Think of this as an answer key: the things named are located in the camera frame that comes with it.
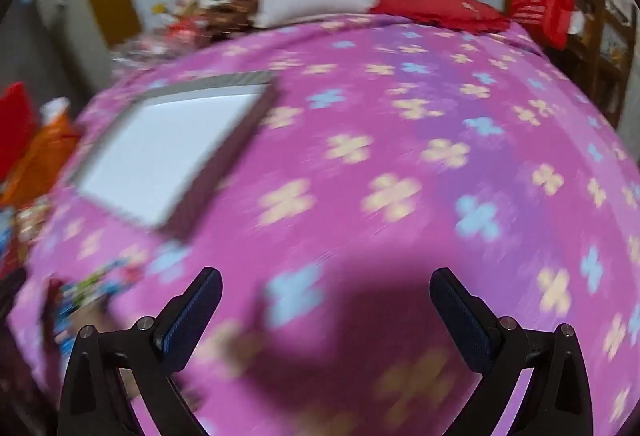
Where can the orange plastic basket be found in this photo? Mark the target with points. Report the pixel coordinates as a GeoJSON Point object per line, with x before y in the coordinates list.
{"type": "Point", "coordinates": [40, 155]}

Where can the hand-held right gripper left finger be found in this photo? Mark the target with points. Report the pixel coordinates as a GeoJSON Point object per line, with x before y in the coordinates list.
{"type": "Point", "coordinates": [192, 311]}

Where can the wooden chair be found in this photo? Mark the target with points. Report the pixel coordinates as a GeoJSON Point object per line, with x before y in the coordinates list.
{"type": "Point", "coordinates": [600, 45]}

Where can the striped cardboard box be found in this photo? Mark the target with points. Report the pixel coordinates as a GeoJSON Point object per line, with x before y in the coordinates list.
{"type": "Point", "coordinates": [165, 150]}

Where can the pile of red packaged goods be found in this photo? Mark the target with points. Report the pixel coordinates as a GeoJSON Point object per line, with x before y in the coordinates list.
{"type": "Point", "coordinates": [200, 13]}

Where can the pile of colourful jewelry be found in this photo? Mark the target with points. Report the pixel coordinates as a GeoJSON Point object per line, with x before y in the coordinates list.
{"type": "Point", "coordinates": [95, 296]}

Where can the pink flower-print bedsheet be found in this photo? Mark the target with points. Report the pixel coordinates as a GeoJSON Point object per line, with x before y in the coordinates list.
{"type": "Point", "coordinates": [400, 176]}

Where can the red gift bag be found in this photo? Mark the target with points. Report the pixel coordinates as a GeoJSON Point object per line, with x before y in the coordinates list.
{"type": "Point", "coordinates": [15, 125]}

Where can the red cushion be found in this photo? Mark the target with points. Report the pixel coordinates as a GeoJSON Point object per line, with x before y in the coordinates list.
{"type": "Point", "coordinates": [430, 0]}

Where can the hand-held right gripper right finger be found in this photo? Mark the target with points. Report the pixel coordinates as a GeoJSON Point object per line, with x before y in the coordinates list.
{"type": "Point", "coordinates": [462, 321]}

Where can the red shopping bag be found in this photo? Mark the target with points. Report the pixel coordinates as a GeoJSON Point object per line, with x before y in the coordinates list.
{"type": "Point", "coordinates": [542, 10]}

